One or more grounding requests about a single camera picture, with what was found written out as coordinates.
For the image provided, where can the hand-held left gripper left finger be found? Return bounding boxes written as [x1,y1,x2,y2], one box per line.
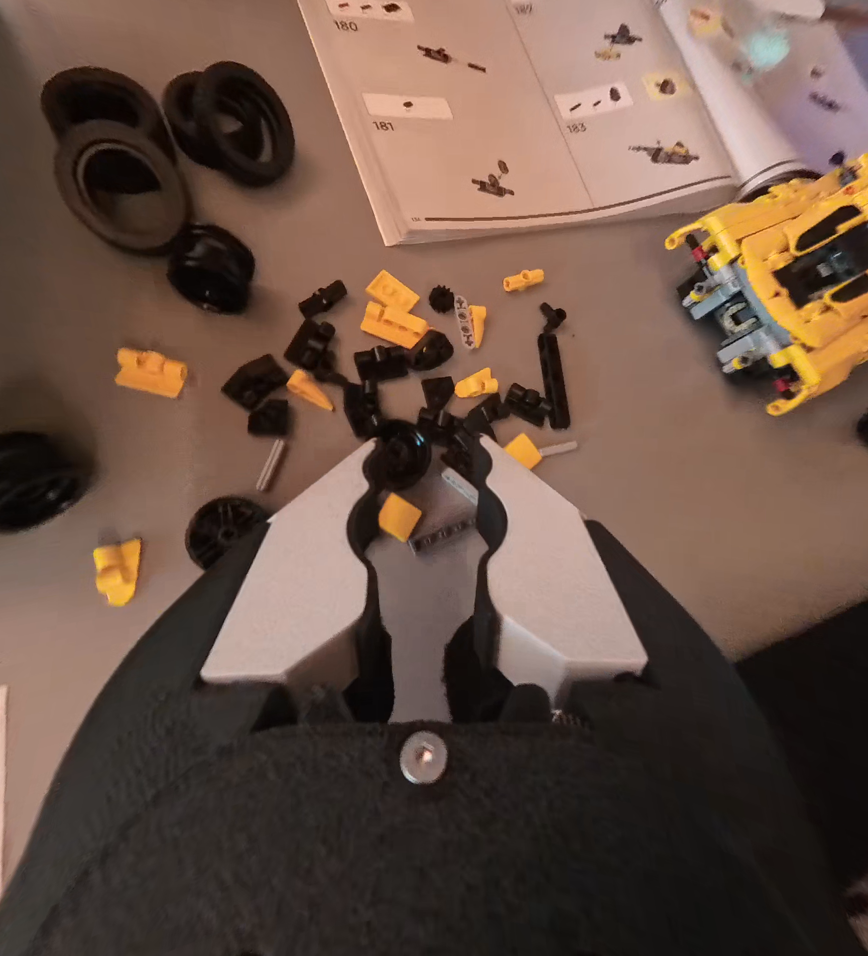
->
[199,439,393,721]

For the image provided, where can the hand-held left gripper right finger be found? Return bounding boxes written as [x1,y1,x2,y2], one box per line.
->
[445,435,649,721]

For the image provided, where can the grey desk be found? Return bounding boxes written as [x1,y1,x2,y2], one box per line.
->
[0,0,868,956]

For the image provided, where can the black toy wheel disc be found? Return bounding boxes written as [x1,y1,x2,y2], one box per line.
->
[184,496,272,573]

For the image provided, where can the yellow brick panel piece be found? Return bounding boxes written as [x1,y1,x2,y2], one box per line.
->
[114,347,189,400]
[92,536,144,608]

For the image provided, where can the pile of loose brick pieces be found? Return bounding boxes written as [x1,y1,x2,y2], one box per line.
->
[221,267,581,558]

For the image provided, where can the yellow brick toy car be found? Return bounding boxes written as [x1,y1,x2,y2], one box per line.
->
[664,148,868,417]

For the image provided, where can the open instruction booklet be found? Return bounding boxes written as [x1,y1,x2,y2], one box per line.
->
[295,0,750,247]

